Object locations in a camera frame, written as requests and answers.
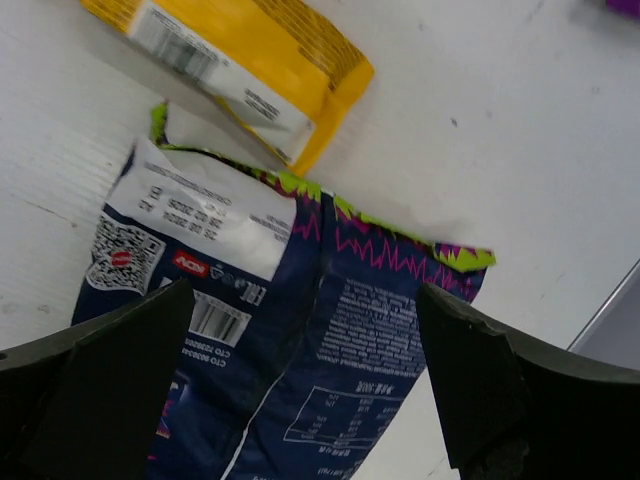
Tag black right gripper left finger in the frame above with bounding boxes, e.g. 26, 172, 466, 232
1, 279, 194, 479

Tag aluminium table frame rail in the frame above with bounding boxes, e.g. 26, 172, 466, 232
568, 261, 639, 370

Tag blue purple snack bag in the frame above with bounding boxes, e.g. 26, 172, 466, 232
72, 103, 496, 479

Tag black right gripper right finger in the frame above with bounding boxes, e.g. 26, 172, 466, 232
416, 284, 639, 479

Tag yellow wrapped snack bar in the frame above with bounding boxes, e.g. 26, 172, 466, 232
82, 0, 374, 176

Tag dark purple candy bar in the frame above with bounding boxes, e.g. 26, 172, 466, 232
605, 0, 640, 19

